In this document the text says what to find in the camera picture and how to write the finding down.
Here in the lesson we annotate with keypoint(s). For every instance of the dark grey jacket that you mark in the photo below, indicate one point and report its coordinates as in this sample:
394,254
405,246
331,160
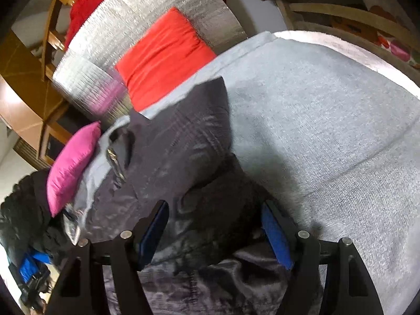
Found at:
183,157

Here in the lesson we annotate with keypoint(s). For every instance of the red cushion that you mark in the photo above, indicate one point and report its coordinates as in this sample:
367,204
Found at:
164,59

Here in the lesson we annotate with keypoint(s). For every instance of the shiny silver cloth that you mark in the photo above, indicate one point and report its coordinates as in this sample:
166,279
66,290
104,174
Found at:
73,228

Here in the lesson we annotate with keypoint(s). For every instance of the wooden cabinet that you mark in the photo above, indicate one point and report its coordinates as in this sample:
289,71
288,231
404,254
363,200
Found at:
23,105

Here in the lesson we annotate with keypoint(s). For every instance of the white under sheet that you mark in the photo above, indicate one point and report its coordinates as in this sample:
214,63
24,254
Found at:
344,44

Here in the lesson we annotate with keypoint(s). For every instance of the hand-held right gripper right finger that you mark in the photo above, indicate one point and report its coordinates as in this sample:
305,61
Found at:
275,236

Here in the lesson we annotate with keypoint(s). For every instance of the silver foil insulation mat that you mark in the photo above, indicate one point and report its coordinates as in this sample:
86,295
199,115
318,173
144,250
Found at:
147,0

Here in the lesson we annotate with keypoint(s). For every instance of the wooden shelf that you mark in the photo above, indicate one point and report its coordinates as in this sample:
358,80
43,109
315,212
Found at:
344,14

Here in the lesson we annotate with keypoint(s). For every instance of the black puffer jacket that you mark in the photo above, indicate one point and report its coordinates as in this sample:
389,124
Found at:
23,210

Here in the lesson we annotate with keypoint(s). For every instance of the grey bed sheet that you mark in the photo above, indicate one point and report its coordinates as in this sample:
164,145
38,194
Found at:
328,121

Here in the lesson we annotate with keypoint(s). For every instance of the red blanket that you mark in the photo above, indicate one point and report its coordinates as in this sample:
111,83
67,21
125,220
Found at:
92,0

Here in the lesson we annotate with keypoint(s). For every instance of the pink cushion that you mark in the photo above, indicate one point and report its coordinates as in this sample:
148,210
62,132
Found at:
72,167

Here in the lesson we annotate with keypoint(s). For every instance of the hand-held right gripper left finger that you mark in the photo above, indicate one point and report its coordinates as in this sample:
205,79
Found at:
153,231

